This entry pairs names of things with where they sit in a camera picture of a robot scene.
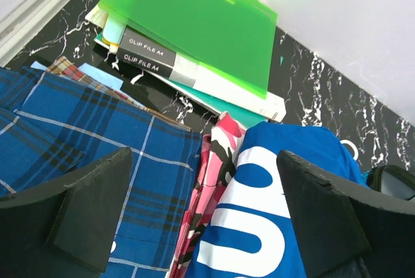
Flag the aluminium frame rail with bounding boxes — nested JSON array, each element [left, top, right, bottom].
[[0, 0, 98, 59]]

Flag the pink camouflage shirt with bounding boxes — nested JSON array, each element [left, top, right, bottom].
[[166, 112, 246, 277]]

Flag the blue shirt white letters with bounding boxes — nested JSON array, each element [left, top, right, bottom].
[[185, 122, 363, 277]]

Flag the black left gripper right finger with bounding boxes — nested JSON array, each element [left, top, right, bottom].
[[276, 151, 414, 275]]

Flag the teal folder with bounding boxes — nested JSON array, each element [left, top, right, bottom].
[[149, 72, 268, 128]]

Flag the light blue shirt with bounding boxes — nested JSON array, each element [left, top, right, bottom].
[[30, 60, 147, 108]]

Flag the blue plaid shirt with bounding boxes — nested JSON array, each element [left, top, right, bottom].
[[1, 67, 202, 277]]

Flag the blue suitcase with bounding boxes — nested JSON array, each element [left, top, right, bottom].
[[340, 139, 415, 201]]

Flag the white clip file folder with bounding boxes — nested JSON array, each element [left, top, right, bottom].
[[84, 5, 287, 122]]

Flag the brown plaid shirt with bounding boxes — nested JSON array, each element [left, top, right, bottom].
[[47, 56, 192, 132]]

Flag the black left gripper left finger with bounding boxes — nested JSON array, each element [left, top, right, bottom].
[[1, 147, 133, 273]]

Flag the green plastic folder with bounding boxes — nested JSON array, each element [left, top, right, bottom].
[[99, 0, 278, 97]]

